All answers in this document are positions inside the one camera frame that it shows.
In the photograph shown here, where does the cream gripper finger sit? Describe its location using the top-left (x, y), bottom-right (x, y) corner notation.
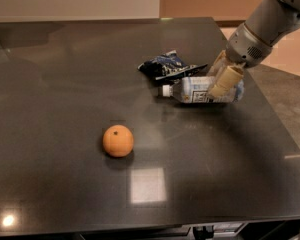
top-left (208, 66), bottom-right (243, 98)
top-left (207, 50), bottom-right (232, 79)

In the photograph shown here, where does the clear blue-labelled plastic bottle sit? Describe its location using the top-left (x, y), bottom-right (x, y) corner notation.
top-left (158, 76), bottom-right (244, 104)

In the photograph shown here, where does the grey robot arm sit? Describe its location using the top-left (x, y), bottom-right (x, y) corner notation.
top-left (208, 0), bottom-right (300, 99)

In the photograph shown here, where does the crumpled blue chip bag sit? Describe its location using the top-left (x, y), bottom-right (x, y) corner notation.
top-left (138, 50), bottom-right (207, 81)

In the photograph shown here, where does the orange fruit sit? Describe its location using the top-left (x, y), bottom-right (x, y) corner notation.
top-left (102, 125), bottom-right (134, 158)

